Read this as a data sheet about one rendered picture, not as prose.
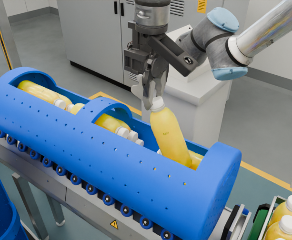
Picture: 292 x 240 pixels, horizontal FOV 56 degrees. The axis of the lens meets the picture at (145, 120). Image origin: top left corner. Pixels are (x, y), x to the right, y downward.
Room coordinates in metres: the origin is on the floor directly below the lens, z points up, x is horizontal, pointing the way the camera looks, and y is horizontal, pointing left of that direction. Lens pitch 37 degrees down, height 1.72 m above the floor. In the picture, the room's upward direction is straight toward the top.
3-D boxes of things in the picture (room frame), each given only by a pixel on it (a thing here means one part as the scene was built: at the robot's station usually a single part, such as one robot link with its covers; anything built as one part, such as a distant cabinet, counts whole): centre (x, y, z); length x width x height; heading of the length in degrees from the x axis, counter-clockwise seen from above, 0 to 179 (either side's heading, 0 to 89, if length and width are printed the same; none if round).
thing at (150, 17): (0.60, -0.01, 1.54); 0.08 x 0.08 x 0.05
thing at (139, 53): (0.61, 0.00, 1.46); 0.09 x 0.08 x 0.12; 56
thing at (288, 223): (0.39, -0.35, 1.10); 0.04 x 0.04 x 0.02
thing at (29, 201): (0.98, 0.66, 0.31); 0.06 x 0.06 x 0.63; 56
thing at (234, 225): (0.45, -0.24, 0.99); 0.10 x 0.02 x 0.12; 146
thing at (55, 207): (1.09, 0.58, 0.31); 0.06 x 0.06 x 0.63; 56
